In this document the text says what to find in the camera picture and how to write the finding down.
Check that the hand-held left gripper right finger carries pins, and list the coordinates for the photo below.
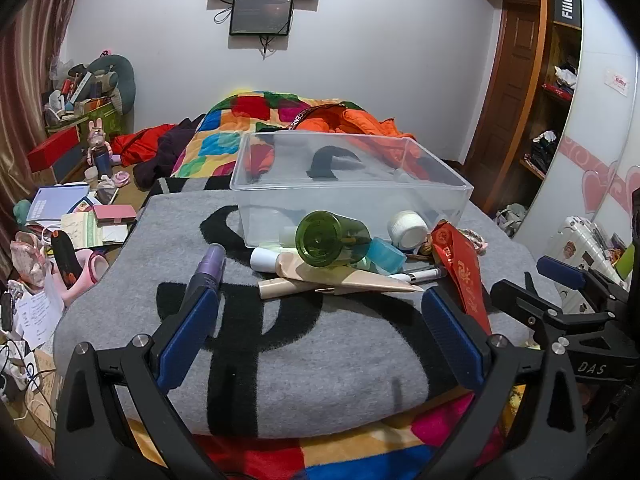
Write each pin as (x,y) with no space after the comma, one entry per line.
(451,331)

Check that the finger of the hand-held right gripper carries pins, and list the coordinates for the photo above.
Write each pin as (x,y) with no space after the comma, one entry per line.
(525,305)
(560,267)

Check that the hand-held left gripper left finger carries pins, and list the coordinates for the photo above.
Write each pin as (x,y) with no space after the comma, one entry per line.
(191,330)

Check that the white pen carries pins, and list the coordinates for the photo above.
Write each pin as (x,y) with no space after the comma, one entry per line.
(425,275)

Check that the red gold packet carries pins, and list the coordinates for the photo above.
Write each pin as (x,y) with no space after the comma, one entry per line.
(457,265)

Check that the purple spray bottle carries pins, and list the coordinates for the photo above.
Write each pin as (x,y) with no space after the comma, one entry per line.
(211,264)

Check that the light blue tape roll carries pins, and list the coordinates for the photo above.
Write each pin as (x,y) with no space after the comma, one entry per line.
(387,256)

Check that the pink beige cosmetic tube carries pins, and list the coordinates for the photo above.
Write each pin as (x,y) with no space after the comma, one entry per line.
(290,290)

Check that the white round jar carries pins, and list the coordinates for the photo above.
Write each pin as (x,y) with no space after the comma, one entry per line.
(407,230)

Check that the beige cosmetic tube white cap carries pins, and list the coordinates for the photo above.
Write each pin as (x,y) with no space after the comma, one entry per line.
(330,275)

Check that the green glass bottle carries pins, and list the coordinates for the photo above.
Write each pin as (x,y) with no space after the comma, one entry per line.
(327,240)

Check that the clear plastic storage box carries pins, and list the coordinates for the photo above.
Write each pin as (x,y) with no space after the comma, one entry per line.
(350,195)

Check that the white suitcase with stickers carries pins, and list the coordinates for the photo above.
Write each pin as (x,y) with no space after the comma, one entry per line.
(575,250)

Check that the white handbag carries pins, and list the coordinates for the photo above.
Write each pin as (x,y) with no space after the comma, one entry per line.
(511,217)

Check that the grey black patterned blanket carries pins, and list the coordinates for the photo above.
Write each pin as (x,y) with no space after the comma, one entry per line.
(150,270)

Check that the pink round holder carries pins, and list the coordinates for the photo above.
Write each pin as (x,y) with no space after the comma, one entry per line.
(87,277)

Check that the pink flat case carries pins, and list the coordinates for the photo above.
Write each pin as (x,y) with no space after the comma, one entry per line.
(114,213)

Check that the black orange utility tool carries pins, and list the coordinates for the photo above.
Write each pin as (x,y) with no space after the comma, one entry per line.
(63,260)

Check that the white wardrobe pink hearts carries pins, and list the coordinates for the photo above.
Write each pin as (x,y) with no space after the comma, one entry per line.
(590,125)

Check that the pale green notebook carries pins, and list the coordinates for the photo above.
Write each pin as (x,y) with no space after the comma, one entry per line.
(80,230)

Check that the white handwritten papers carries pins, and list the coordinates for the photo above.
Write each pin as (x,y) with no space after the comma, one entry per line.
(37,310)

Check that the wooden shelf unit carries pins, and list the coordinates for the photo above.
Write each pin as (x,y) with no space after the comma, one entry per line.
(560,110)

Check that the small pink slipper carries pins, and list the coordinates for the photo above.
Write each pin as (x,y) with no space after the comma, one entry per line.
(121,178)

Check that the dark purple garment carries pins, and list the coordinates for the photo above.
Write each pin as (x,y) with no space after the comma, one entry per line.
(165,160)

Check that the brown wooden door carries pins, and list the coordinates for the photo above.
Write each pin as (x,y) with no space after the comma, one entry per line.
(510,100)

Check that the blue notebook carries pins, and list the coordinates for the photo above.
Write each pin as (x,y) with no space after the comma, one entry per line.
(55,202)

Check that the colourful patchwork quilt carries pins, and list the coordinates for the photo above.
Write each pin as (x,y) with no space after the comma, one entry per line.
(220,145)

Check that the dark blue bottle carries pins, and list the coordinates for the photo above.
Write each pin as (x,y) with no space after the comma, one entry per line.
(101,162)

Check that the red garment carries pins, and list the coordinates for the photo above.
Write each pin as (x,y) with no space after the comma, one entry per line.
(140,142)

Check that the pink rabbit toy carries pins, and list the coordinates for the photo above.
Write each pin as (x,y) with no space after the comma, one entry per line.
(96,135)

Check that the red flat box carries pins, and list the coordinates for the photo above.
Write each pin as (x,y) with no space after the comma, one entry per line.
(52,150)

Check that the orange padded jacket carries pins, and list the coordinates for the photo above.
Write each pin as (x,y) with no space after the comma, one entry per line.
(360,122)

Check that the green cardboard box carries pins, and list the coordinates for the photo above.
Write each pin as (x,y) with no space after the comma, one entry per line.
(100,117)

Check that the black printed box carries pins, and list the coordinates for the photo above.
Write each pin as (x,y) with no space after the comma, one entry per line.
(567,7)

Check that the brown striped curtain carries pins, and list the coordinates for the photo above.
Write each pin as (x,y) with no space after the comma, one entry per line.
(30,125)

